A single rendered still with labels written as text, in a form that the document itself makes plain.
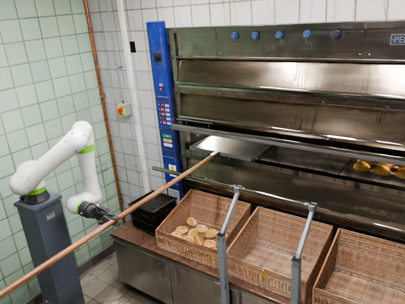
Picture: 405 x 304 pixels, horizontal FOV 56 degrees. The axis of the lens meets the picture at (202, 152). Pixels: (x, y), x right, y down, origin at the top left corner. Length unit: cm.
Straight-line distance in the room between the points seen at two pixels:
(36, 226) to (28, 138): 87
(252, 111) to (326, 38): 67
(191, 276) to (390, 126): 161
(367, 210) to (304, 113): 71
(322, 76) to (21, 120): 215
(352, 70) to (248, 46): 66
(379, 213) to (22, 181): 206
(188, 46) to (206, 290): 170
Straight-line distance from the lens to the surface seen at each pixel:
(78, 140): 216
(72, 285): 288
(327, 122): 242
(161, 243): 293
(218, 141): 314
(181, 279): 291
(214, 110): 277
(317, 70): 238
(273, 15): 244
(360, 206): 257
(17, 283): 196
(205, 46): 273
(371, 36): 228
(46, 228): 259
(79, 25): 344
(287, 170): 263
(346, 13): 229
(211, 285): 274
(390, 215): 255
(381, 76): 229
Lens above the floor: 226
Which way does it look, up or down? 21 degrees down
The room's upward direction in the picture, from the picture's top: 5 degrees counter-clockwise
